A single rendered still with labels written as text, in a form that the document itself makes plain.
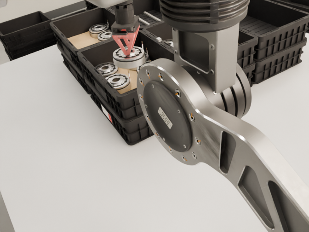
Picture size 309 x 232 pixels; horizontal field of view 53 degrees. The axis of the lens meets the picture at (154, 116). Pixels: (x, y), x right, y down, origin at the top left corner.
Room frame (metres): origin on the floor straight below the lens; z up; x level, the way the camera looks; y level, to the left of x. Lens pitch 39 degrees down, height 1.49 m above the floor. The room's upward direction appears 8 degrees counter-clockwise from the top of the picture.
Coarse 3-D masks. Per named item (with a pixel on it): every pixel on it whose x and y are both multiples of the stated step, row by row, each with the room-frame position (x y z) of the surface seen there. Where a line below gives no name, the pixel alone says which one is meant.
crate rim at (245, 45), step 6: (156, 24) 1.31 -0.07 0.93; (144, 30) 1.26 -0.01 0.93; (240, 30) 1.13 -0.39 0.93; (156, 36) 1.19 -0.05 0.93; (252, 36) 1.07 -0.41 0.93; (162, 42) 1.13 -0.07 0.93; (246, 42) 1.03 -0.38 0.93; (252, 42) 1.04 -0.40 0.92; (240, 48) 1.01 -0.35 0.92; (246, 48) 1.02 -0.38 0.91
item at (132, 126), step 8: (96, 96) 1.07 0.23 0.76; (96, 104) 1.08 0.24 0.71; (104, 104) 0.95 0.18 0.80; (112, 112) 0.88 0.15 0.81; (112, 120) 0.92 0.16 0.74; (120, 120) 0.82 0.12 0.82; (136, 120) 0.81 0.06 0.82; (144, 120) 0.83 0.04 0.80; (120, 128) 0.86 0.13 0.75; (128, 128) 0.81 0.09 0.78; (136, 128) 0.82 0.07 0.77; (144, 128) 0.83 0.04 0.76; (128, 136) 0.81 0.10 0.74; (136, 136) 0.82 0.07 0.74; (144, 136) 0.83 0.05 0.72; (128, 144) 0.81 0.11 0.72
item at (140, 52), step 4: (120, 48) 0.94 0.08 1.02; (136, 48) 0.94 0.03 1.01; (140, 48) 0.93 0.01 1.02; (116, 52) 0.92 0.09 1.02; (120, 52) 0.91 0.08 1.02; (136, 52) 0.90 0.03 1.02; (140, 52) 0.90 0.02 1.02; (116, 56) 0.89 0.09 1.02; (120, 56) 0.89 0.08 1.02; (124, 56) 0.88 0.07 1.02; (128, 56) 0.88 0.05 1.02; (132, 56) 0.88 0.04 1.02; (136, 56) 0.87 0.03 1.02; (140, 56) 0.87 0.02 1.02; (120, 60) 0.87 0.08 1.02; (124, 60) 0.86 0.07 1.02; (128, 60) 0.86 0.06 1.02
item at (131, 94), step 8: (144, 32) 1.24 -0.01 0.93; (112, 40) 1.21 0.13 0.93; (152, 40) 1.16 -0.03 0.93; (88, 48) 1.17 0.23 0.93; (168, 48) 1.07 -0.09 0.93; (80, 56) 1.11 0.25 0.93; (88, 64) 1.04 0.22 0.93; (96, 72) 0.97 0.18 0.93; (104, 80) 0.91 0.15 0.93; (112, 88) 0.85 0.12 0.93; (136, 88) 0.83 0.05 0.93; (120, 96) 0.80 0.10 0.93; (128, 96) 0.81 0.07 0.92; (136, 96) 0.82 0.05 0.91
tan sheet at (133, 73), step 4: (120, 68) 1.15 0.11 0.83; (120, 72) 1.11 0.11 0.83; (124, 72) 1.11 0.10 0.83; (132, 72) 1.10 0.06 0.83; (136, 72) 1.10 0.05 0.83; (132, 76) 1.07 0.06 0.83; (136, 76) 1.07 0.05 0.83; (132, 80) 1.04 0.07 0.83; (136, 80) 1.04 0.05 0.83; (132, 84) 1.01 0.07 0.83; (136, 84) 1.01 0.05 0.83; (132, 88) 0.98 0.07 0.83
